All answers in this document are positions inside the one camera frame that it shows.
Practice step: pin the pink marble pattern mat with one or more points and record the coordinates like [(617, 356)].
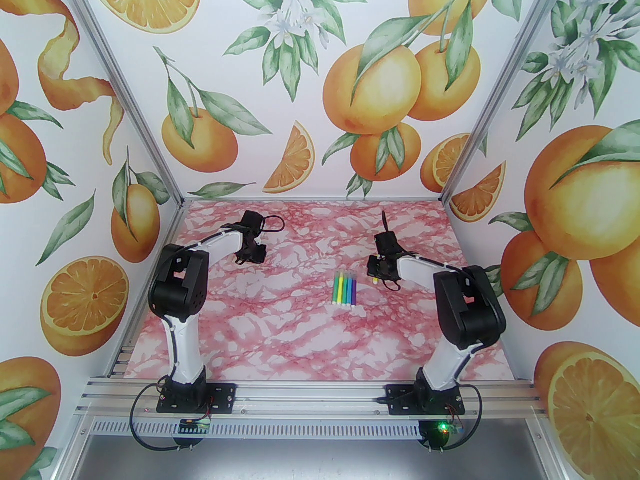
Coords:
[(300, 338)]

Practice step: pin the aluminium back rail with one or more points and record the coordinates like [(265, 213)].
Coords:
[(310, 199)]

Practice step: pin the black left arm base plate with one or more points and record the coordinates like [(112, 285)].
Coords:
[(225, 398)]

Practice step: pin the teal green felt-tip pen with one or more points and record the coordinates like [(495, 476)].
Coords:
[(344, 290)]

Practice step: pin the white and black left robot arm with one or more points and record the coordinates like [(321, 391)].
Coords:
[(184, 348)]

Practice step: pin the aluminium corner post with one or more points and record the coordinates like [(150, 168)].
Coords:
[(479, 125), (126, 88)]

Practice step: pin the blue felt-tip pen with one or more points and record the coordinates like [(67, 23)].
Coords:
[(349, 290)]

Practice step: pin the purple felt-tip pen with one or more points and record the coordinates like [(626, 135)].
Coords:
[(354, 290)]

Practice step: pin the blue circuit board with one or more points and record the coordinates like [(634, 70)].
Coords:
[(192, 427)]

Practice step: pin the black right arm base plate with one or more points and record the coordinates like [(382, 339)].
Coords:
[(397, 403)]

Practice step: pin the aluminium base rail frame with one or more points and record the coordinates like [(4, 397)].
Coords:
[(310, 399)]

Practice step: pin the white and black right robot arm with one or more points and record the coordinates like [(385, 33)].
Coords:
[(415, 269)]

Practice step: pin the circuit board with green light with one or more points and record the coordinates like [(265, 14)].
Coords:
[(452, 428)]

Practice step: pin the perforated metal strip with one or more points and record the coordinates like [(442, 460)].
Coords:
[(310, 429)]

